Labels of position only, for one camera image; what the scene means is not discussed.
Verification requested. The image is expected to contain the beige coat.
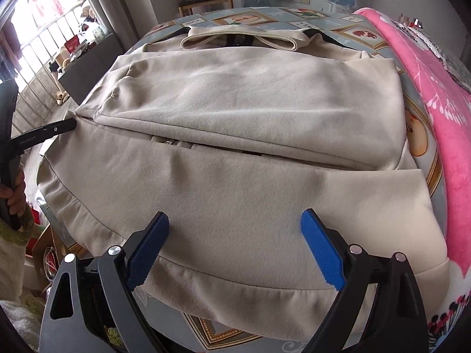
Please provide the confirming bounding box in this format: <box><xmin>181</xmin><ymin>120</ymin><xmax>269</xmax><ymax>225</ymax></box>
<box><xmin>36</xmin><ymin>24</ymin><xmax>452</xmax><ymax>344</ymax></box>

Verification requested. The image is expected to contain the person left hand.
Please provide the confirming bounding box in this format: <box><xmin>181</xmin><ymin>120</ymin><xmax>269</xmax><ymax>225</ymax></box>
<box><xmin>0</xmin><ymin>168</ymin><xmax>26</xmax><ymax>217</ymax></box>

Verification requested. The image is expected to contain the dark grey low cabinet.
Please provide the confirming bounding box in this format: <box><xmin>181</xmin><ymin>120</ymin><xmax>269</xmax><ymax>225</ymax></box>
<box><xmin>58</xmin><ymin>34</ymin><xmax>123</xmax><ymax>105</ymax></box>

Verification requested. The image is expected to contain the fruit pattern bed sheet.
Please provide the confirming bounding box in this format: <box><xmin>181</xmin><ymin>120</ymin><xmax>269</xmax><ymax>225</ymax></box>
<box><xmin>44</xmin><ymin>6</ymin><xmax>448</xmax><ymax>353</ymax></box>

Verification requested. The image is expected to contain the pink floral blanket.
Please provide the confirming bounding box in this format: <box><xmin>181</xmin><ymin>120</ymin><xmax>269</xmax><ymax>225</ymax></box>
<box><xmin>357</xmin><ymin>7</ymin><xmax>470</xmax><ymax>352</ymax></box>

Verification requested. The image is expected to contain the grey lace pillow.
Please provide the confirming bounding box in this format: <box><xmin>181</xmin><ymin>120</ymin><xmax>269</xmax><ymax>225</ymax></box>
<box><xmin>399</xmin><ymin>25</ymin><xmax>470</xmax><ymax>92</ymax></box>

